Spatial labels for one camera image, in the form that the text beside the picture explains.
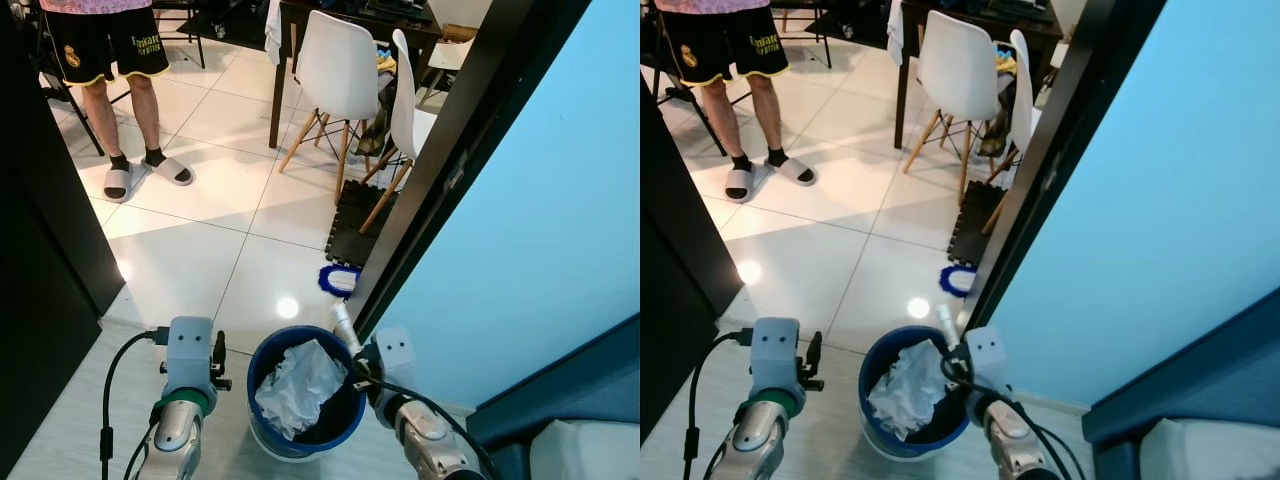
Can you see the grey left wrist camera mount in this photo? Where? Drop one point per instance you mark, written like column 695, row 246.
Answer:
column 775, row 350
column 190, row 350

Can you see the grey slipper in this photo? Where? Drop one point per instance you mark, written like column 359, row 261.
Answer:
column 172, row 172
column 742, row 185
column 120, row 185
column 795, row 172

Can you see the person in black shorts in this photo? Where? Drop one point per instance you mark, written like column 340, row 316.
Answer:
column 722, row 110
column 100, row 110

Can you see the black door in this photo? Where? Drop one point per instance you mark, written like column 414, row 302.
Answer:
column 40, row 300
column 680, row 300

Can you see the black foam mat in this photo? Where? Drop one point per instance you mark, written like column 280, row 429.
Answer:
column 975, row 230
column 355, row 230

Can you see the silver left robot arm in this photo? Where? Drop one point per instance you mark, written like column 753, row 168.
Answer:
column 172, row 445
column 755, row 445

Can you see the white tube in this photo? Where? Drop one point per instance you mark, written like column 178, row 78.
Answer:
column 343, row 325
column 947, row 322

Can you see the blue waste bin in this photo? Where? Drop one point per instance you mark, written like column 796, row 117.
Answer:
column 300, row 447
column 905, row 448

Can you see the white crumpled bag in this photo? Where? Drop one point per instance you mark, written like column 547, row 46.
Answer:
column 295, row 390
column 905, row 390

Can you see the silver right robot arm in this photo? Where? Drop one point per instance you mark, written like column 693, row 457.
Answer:
column 1015, row 445
column 430, row 445

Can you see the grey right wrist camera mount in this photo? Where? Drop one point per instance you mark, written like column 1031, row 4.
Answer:
column 397, row 350
column 987, row 350

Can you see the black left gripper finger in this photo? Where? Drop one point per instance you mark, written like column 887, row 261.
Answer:
column 813, row 348
column 219, row 348

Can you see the mattress with cream sheet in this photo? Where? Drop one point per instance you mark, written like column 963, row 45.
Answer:
column 590, row 455
column 1210, row 455

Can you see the white chair with wooden legs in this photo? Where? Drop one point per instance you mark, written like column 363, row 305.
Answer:
column 335, row 65
column 405, row 110
column 955, row 65
column 1022, row 110

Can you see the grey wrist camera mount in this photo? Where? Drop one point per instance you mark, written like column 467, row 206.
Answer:
column 190, row 350
column 987, row 350
column 775, row 350
column 397, row 350

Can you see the white hanging cloth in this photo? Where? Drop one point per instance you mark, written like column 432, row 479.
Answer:
column 272, row 35
column 895, row 35

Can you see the black door frame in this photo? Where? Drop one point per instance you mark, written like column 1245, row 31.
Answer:
column 1080, row 130
column 470, row 130

